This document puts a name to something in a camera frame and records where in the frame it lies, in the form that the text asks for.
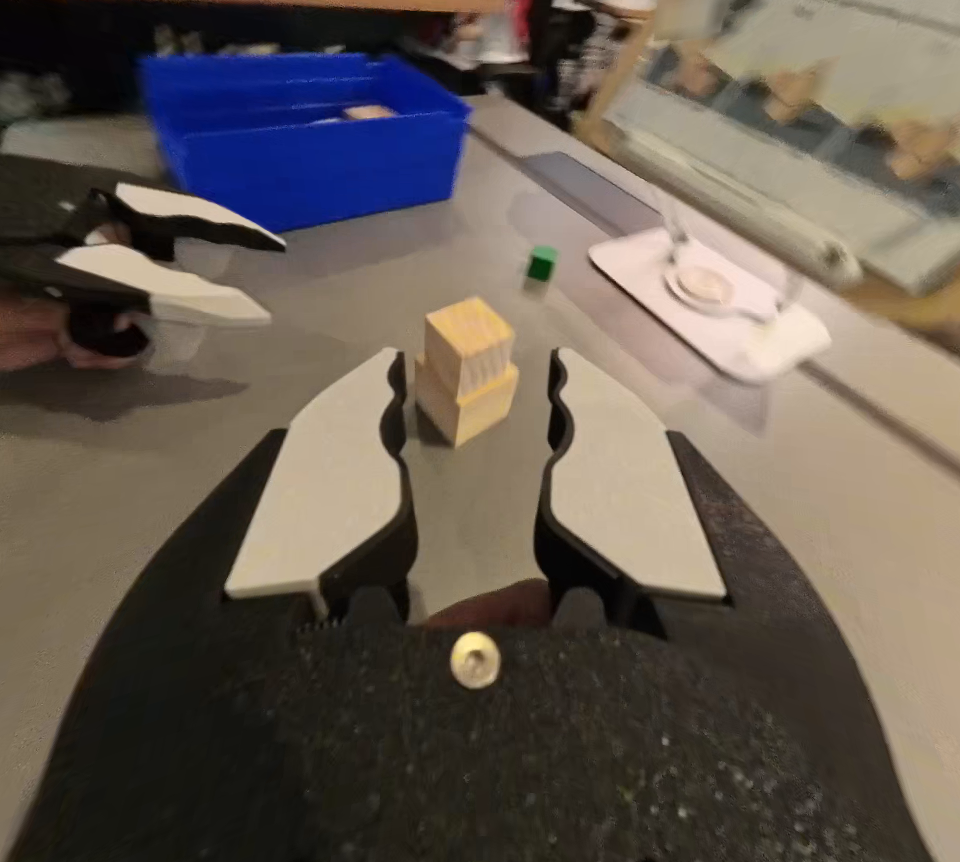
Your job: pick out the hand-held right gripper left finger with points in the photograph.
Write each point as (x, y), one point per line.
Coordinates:
(330, 494)

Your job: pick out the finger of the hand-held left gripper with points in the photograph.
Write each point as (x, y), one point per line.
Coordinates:
(187, 296)
(195, 213)

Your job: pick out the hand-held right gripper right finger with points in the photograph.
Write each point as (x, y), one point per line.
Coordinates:
(630, 502)

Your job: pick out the blue plastic bin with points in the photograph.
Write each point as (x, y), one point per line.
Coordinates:
(315, 164)

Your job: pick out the large pale wooden cube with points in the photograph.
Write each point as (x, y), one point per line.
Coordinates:
(465, 412)

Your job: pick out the medium pale wooden cube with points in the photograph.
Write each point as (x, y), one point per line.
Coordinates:
(469, 341)

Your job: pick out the green wooden cube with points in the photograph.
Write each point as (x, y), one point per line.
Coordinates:
(541, 266)

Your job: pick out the person's left hand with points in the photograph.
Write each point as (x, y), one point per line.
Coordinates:
(34, 341)

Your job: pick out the natural wooden cube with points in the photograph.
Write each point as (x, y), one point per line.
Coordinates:
(367, 113)

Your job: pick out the instruction sheet on stand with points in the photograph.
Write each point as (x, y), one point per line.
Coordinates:
(622, 74)

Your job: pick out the printed instruction sheet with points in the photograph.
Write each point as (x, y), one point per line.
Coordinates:
(825, 52)

